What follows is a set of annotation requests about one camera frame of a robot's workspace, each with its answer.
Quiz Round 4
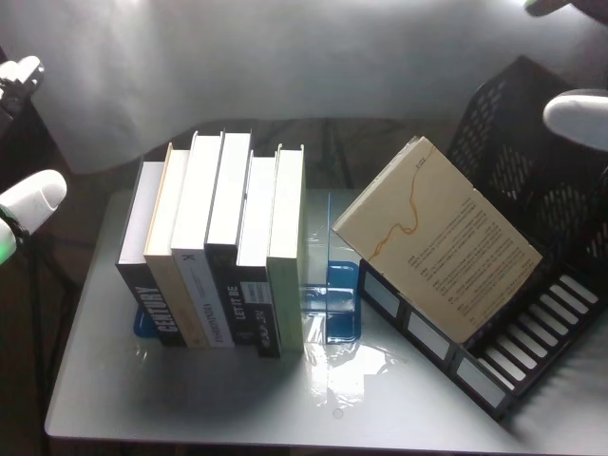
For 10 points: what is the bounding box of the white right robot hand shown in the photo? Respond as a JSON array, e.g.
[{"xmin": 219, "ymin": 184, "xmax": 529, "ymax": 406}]
[{"xmin": 0, "ymin": 55, "xmax": 48, "ymax": 123}]

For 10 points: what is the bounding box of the beige hardcover book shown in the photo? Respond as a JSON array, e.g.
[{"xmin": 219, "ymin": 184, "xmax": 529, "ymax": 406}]
[{"xmin": 331, "ymin": 135, "xmax": 544, "ymax": 345}]

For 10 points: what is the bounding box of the black Century book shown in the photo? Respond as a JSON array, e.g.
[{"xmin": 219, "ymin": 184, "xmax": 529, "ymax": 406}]
[{"xmin": 115, "ymin": 160, "xmax": 187, "ymax": 349}]

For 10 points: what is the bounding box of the cream spine book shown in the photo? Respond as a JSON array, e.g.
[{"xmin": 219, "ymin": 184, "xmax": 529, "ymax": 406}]
[{"xmin": 142, "ymin": 141, "xmax": 210, "ymax": 349}]

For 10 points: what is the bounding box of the white spine K book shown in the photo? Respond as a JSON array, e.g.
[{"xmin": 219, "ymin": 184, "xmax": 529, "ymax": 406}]
[{"xmin": 169, "ymin": 130, "xmax": 235, "ymax": 350}]

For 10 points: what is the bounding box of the black Let It Be book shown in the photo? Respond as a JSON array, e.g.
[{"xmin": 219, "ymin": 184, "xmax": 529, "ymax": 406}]
[{"xmin": 203, "ymin": 126, "xmax": 252, "ymax": 347}]

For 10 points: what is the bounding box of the white backdrop cloth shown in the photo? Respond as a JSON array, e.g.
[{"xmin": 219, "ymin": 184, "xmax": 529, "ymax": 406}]
[{"xmin": 0, "ymin": 0, "xmax": 608, "ymax": 191}]

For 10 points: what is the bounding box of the short black labelled book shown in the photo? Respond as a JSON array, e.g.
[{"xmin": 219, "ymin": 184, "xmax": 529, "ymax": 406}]
[{"xmin": 236, "ymin": 150, "xmax": 282, "ymax": 360}]

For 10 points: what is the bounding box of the pale green book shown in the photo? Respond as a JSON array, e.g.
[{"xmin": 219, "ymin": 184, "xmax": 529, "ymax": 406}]
[{"xmin": 265, "ymin": 143, "xmax": 306, "ymax": 353}]

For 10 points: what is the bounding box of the blue plastic bookend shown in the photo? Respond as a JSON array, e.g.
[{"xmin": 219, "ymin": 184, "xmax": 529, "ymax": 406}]
[{"xmin": 131, "ymin": 191, "xmax": 363, "ymax": 346}]

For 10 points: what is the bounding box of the black plastic file rack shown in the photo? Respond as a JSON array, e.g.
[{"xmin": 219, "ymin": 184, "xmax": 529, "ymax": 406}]
[{"xmin": 354, "ymin": 54, "xmax": 608, "ymax": 423}]

